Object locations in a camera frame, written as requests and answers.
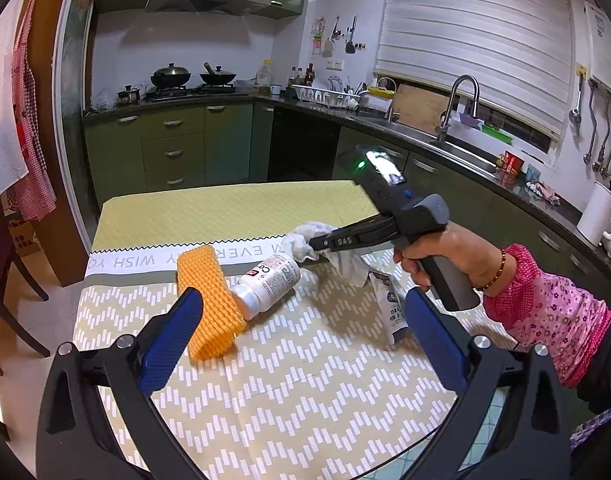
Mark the wooden cutting board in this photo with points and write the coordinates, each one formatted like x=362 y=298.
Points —
x=420 y=110

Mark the person's right hand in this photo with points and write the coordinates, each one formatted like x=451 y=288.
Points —
x=465 y=250

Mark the person's purple checked clothing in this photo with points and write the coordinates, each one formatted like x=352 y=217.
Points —
x=595 y=425

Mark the white tissue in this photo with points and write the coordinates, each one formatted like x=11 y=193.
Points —
x=298 y=240

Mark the person's right forearm pink sleeve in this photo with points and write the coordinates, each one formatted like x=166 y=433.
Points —
x=545 y=300

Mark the white water heater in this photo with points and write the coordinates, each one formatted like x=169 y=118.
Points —
x=608 y=45

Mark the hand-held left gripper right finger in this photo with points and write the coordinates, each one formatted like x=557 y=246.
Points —
x=435 y=335

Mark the silver snack packet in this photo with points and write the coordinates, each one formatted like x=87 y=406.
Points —
x=390 y=310

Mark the pink white rag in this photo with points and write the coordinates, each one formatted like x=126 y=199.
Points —
x=544 y=192

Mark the black wok with lid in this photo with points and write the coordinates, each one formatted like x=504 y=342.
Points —
x=170 y=76

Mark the pink wall decoration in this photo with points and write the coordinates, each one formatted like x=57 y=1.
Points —
x=319 y=35

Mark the orange foam net sleeve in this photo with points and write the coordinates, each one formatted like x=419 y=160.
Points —
x=210 y=270

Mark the white electric kettle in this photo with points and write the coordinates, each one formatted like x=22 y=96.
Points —
x=598 y=215

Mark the white dish rack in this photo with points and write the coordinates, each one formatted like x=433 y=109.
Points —
x=320 y=96

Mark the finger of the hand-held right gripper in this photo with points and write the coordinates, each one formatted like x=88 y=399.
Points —
x=365 y=225
x=345 y=246

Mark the clear oil bottle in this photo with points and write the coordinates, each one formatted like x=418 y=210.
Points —
x=265 y=77

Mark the green plastic tray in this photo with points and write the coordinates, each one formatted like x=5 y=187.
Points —
x=498 y=134

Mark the black gas stove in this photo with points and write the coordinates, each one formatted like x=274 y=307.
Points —
x=185 y=92

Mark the red tin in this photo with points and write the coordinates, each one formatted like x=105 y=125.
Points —
x=513 y=164

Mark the white hanging cloth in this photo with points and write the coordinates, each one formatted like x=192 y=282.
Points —
x=0 y=135

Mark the dark wooden chair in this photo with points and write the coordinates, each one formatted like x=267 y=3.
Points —
x=10 y=280

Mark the small dark pot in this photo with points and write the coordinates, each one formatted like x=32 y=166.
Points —
x=129 y=95

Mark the white window blind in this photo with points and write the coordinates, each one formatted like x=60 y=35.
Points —
x=460 y=35

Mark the green kitchen base cabinets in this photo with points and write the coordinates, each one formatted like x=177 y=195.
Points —
x=175 y=140

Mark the black open wok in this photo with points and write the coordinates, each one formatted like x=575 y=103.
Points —
x=218 y=77

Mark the dark sauce bottle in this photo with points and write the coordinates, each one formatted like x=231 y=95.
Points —
x=292 y=79
x=310 y=76

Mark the steel sink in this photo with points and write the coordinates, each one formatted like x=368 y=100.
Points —
x=425 y=141

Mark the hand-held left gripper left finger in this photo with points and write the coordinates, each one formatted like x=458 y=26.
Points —
x=170 y=342

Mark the white plastic bottle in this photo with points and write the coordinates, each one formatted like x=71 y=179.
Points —
x=270 y=280

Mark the yellow green chevron tablecloth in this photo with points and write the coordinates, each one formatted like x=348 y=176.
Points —
x=285 y=385

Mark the hanging black brush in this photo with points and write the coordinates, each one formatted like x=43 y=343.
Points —
x=351 y=46

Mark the red checked apron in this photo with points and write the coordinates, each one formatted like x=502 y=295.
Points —
x=27 y=160

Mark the steel faucet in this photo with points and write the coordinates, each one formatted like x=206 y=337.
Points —
x=441 y=130

